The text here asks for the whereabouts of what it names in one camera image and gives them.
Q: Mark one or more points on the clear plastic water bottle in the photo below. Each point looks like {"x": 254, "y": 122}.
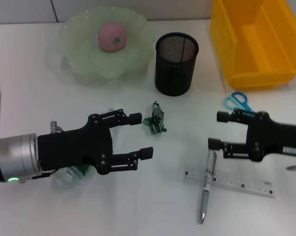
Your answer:
{"x": 67, "y": 177}

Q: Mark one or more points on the black mesh pen holder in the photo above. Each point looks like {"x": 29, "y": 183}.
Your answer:
{"x": 173, "y": 73}

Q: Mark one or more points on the translucent green fruit plate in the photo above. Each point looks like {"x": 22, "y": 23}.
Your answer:
{"x": 89, "y": 56}

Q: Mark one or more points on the clear plastic ruler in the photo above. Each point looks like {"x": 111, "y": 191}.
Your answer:
{"x": 241, "y": 183}

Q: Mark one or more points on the green plastic wrapper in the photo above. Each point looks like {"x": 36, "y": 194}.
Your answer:
{"x": 156, "y": 120}

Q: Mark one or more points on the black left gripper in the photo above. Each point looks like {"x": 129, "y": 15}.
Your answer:
{"x": 74, "y": 150}

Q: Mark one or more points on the pink toy peach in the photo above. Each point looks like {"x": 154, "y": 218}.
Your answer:
{"x": 111, "y": 37}

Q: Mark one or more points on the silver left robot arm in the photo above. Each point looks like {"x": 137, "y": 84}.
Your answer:
{"x": 12, "y": 157}

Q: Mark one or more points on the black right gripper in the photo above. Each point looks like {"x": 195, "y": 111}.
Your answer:
{"x": 273, "y": 137}

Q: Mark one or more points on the yellow plastic bin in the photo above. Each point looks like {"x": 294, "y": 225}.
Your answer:
{"x": 258, "y": 49}

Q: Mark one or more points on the blue scissors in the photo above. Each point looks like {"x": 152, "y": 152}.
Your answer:
{"x": 234, "y": 99}

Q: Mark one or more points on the silver ballpoint pen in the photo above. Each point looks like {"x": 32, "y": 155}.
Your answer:
{"x": 204, "y": 196}

